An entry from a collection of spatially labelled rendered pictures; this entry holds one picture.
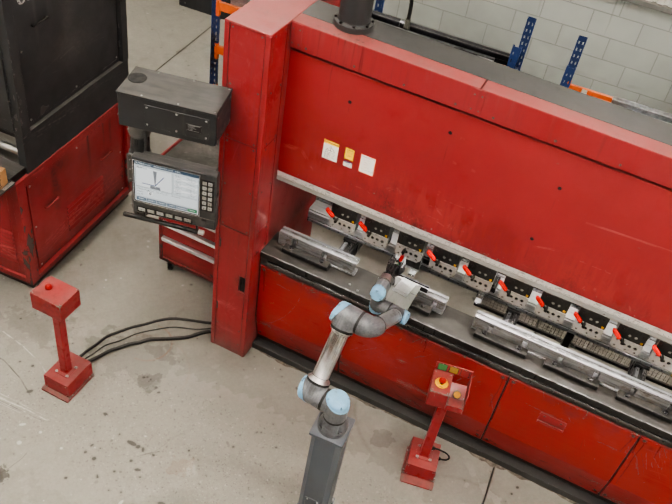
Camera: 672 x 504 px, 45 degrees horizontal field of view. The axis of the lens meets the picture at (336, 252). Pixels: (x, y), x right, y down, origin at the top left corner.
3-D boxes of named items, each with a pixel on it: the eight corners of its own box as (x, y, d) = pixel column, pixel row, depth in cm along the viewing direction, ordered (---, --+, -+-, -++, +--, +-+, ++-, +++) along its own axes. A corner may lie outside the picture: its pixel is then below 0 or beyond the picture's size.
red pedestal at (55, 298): (40, 389, 481) (22, 293, 425) (68, 361, 498) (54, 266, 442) (67, 403, 476) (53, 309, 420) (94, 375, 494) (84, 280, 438)
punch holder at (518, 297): (497, 297, 422) (506, 275, 411) (501, 288, 428) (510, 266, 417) (524, 309, 418) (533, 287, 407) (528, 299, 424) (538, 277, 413)
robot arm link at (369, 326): (382, 326, 368) (414, 308, 413) (361, 315, 372) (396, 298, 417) (372, 347, 372) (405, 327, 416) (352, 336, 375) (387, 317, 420)
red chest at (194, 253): (158, 272, 565) (155, 157, 497) (197, 232, 600) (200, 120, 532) (218, 300, 553) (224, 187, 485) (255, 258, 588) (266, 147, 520)
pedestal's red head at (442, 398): (425, 403, 429) (432, 383, 417) (430, 381, 441) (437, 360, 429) (461, 414, 427) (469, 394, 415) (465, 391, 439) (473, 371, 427)
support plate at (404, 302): (372, 304, 432) (372, 302, 431) (391, 275, 450) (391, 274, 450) (402, 317, 428) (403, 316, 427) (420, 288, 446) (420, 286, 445)
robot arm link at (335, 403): (339, 429, 385) (343, 412, 375) (315, 414, 389) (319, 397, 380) (351, 412, 393) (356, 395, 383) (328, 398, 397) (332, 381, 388)
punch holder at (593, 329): (570, 329, 412) (581, 307, 401) (574, 318, 418) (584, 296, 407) (598, 341, 409) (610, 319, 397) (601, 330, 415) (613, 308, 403)
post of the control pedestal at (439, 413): (419, 455, 469) (439, 400, 432) (420, 448, 473) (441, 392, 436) (428, 458, 468) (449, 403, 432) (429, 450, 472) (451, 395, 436)
